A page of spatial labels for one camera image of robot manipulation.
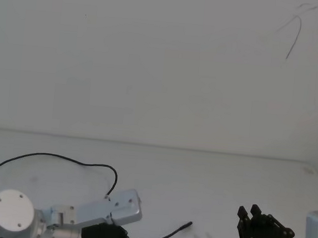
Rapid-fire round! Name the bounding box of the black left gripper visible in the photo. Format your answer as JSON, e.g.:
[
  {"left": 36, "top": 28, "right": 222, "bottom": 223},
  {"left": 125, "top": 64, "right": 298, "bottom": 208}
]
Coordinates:
[{"left": 80, "top": 220, "right": 140, "bottom": 238}]

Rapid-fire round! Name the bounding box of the white table cloth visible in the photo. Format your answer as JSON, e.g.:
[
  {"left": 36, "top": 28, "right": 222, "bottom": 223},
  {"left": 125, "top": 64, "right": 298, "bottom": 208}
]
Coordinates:
[{"left": 0, "top": 126, "right": 318, "bottom": 238}]

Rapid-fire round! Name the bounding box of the black cable with plug tip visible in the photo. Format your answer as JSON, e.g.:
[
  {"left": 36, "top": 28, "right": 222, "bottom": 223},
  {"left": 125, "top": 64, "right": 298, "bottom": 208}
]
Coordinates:
[{"left": 137, "top": 216, "right": 193, "bottom": 238}]

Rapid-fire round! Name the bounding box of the thin black looping cable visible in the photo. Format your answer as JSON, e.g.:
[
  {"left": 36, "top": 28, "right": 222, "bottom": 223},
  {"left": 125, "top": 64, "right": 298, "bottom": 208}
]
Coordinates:
[{"left": 0, "top": 149, "right": 120, "bottom": 199}]

